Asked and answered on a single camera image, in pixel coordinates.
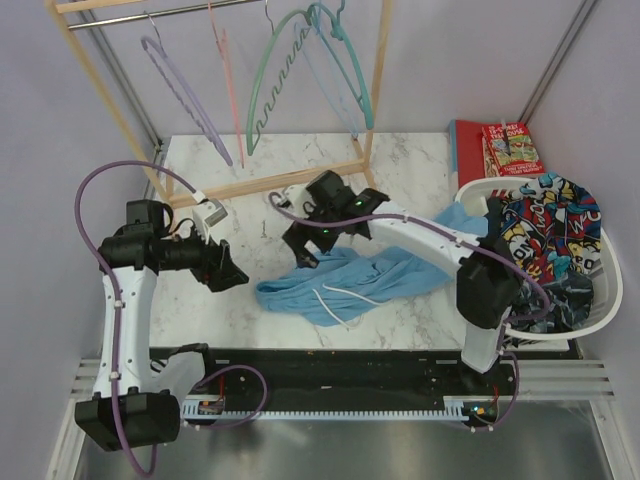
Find teal plastic hanger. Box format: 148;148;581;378
309;1;374;135

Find red book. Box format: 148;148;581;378
449;119;489;188

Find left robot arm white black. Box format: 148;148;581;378
75;199;249;451

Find purple plastic hanger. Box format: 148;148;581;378
140;15;233;166

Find light blue cable duct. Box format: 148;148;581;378
181;397;469;422

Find comic cover book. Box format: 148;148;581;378
481;122;546;178

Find white laundry basket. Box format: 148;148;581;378
454;176;624;342

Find light blue shorts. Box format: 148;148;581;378
255;202;491;329

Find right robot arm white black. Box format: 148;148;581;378
268;170;550;394

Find wooden clothes rack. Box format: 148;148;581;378
44;0;393;208

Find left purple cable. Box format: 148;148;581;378
73;159;207;476

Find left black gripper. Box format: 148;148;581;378
159;220;248;292

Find green plastic hanger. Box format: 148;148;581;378
245;9;311;156

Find colourful comic print garment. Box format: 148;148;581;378
492;172;602;285

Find dark patterned garment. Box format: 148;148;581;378
504;270;597;348

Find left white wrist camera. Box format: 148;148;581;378
191;199;228;243

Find metal rack rod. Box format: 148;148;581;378
67;0;260;31

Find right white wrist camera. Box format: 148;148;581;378
278;185;316;218

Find light blue wire hanger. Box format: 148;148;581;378
293;21;360;140

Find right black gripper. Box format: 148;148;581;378
282;199;342;269

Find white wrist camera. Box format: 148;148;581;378
191;199;228;243
278;185;316;218

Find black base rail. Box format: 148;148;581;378
191;348;515;411

